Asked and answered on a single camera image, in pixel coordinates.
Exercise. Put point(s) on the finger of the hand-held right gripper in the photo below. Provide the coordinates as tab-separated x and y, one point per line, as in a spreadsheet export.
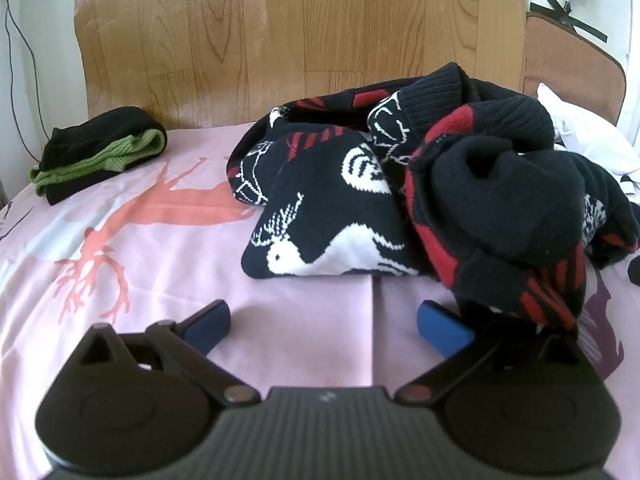
635	270

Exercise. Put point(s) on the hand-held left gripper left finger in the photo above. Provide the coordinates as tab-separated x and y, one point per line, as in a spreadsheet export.
210	329

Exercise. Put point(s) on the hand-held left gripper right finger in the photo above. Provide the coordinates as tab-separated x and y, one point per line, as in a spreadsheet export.
442	331

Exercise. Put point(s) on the black red white patterned sweater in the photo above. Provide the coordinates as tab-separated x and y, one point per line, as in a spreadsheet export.
450	200

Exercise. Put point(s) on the pink deer print bed sheet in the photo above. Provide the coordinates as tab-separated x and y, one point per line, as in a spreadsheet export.
165	270

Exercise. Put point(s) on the white cloth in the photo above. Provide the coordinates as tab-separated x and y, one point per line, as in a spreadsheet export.
595	140

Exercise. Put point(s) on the folded black and green garment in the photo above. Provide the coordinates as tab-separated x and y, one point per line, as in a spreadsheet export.
100	155

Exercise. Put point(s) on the brown cushion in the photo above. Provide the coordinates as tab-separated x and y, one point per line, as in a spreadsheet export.
575	60

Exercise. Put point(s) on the wood grain headboard panel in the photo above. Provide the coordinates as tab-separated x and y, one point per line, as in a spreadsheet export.
300	30

